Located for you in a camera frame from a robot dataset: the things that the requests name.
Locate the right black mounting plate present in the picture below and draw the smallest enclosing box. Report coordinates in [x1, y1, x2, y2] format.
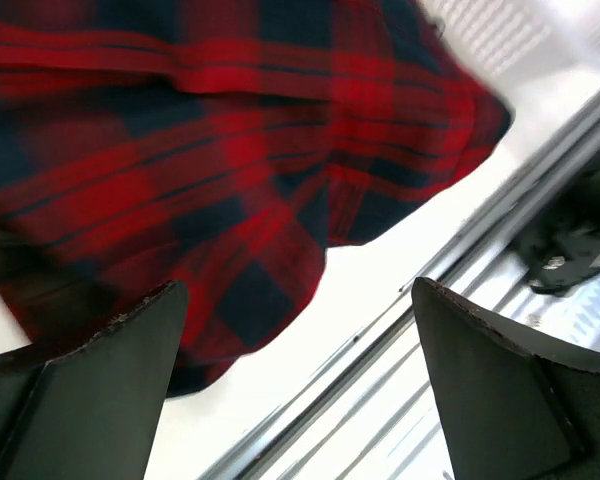
[513, 150, 600, 296]

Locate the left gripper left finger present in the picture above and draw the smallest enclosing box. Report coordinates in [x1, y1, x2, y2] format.
[0, 281, 189, 480]

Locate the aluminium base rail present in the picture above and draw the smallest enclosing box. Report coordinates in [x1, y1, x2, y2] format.
[205, 92, 600, 479]

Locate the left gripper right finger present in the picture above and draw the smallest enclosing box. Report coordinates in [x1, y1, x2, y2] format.
[411, 277, 600, 480]

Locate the white plastic basket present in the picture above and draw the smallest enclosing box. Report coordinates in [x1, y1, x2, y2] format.
[420, 0, 600, 90]

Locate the red plaid skirt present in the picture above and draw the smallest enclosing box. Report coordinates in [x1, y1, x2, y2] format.
[0, 1, 512, 397]

